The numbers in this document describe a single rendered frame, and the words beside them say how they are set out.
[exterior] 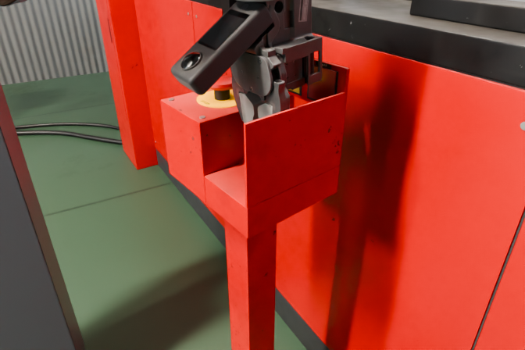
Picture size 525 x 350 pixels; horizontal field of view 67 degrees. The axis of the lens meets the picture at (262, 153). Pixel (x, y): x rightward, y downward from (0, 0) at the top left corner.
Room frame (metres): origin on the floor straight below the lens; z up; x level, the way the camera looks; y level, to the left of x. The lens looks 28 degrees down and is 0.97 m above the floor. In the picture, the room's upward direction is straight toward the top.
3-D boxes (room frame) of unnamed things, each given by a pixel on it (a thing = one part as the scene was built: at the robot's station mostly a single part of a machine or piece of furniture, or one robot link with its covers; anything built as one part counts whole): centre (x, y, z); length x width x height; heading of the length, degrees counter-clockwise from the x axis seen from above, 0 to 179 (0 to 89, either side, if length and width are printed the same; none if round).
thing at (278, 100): (0.43, -0.01, 0.82); 0.05 x 0.02 x 0.09; 39
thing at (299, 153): (0.50, 0.02, 0.75); 0.20 x 0.16 x 0.18; 39
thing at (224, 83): (0.53, 0.06, 0.79); 0.04 x 0.04 x 0.04
